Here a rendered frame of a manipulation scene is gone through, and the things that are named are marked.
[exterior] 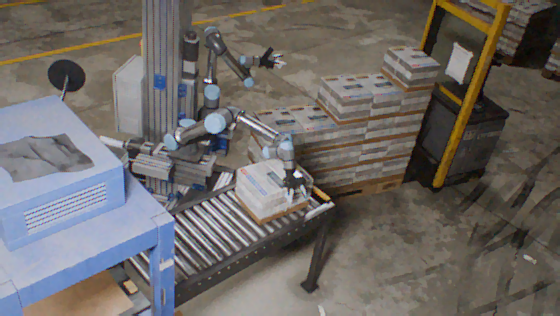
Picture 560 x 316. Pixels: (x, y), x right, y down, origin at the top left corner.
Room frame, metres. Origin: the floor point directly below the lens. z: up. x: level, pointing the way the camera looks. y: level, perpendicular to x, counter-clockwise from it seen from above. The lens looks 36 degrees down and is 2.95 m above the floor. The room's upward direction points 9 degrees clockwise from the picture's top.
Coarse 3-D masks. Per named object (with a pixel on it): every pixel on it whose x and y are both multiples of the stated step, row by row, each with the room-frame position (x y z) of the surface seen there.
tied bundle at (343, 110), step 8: (320, 80) 3.82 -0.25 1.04; (320, 88) 3.80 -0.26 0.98; (328, 88) 3.71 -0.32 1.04; (320, 96) 3.78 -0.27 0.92; (328, 96) 3.68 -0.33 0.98; (336, 96) 3.59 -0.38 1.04; (328, 104) 3.66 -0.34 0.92; (336, 104) 3.57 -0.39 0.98; (344, 104) 3.51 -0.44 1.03; (352, 104) 3.55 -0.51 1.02; (360, 104) 3.59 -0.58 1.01; (368, 104) 3.63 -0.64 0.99; (336, 112) 3.56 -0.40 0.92; (344, 112) 3.52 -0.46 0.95; (352, 112) 3.56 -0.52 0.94; (360, 112) 3.60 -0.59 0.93; (368, 112) 3.64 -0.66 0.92; (344, 120) 3.53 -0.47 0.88
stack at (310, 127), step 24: (264, 120) 3.42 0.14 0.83; (288, 120) 3.48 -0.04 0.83; (312, 120) 3.53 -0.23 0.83; (384, 120) 3.74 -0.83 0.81; (264, 144) 3.30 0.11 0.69; (312, 144) 3.40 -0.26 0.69; (336, 144) 3.52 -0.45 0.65; (360, 144) 3.65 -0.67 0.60; (384, 144) 3.77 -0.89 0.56; (312, 168) 3.43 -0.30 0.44; (360, 168) 3.68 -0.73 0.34; (336, 192) 3.58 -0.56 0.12
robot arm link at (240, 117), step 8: (232, 112) 2.71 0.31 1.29; (240, 112) 2.73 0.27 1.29; (240, 120) 2.70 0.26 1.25; (248, 120) 2.69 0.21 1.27; (256, 120) 2.70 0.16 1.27; (248, 128) 2.67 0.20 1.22; (256, 128) 2.65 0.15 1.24; (264, 128) 2.65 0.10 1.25; (264, 136) 2.62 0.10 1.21; (272, 136) 2.61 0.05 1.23; (280, 136) 2.61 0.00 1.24; (288, 136) 2.63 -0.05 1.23
